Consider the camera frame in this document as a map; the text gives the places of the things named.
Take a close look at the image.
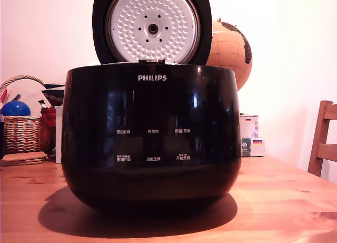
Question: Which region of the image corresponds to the black rice cooker lid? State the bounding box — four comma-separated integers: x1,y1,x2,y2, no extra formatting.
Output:
92,0,213,66

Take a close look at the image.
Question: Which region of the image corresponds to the black Philips rice cooker body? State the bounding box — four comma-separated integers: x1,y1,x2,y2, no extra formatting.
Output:
61,61,243,212

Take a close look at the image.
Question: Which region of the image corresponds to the cork globe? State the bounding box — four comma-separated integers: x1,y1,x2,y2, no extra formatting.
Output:
205,16,253,92

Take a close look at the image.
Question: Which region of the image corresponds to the small box with flag label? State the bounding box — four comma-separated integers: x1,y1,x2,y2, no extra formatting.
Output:
241,137,266,158

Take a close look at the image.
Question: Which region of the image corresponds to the white flat box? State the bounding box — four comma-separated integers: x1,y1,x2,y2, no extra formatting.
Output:
54,105,63,164

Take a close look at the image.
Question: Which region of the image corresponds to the dark patterned bowl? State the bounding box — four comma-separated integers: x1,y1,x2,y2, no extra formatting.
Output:
41,83,65,107

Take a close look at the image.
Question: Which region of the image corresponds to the red knitted item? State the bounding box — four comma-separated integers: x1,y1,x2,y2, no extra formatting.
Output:
40,106,57,128

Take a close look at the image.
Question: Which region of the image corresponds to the white paper sheet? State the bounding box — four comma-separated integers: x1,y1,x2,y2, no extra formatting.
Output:
4,79,54,118

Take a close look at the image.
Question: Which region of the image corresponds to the woven wicker basket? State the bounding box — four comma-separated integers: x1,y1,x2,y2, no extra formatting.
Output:
0,74,55,155

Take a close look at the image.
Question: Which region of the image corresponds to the stack of cork coasters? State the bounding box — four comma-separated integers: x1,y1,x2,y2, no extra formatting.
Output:
0,152,49,167

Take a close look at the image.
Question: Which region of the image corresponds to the blue ball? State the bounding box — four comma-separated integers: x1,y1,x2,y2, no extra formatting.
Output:
1,100,32,118

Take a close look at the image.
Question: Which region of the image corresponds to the wooden chair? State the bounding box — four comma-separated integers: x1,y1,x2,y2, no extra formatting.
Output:
307,100,337,178

